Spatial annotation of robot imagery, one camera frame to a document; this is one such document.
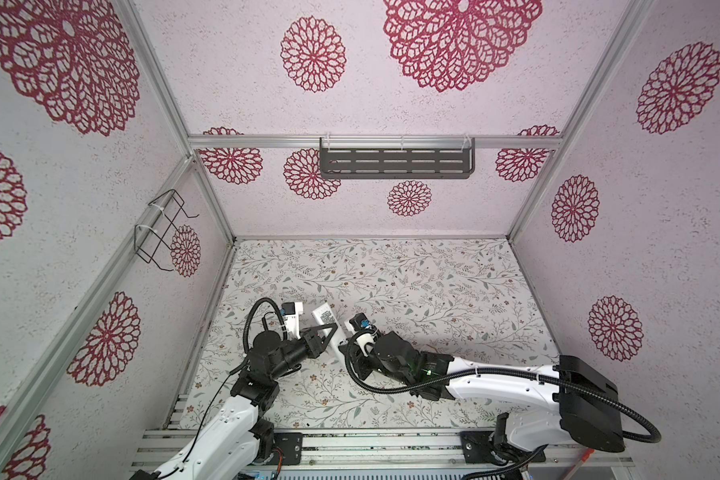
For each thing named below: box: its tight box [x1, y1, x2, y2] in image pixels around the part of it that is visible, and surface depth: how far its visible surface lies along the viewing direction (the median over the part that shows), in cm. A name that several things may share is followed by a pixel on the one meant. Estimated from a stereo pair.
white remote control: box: [312, 303, 346, 361], surface depth 76 cm
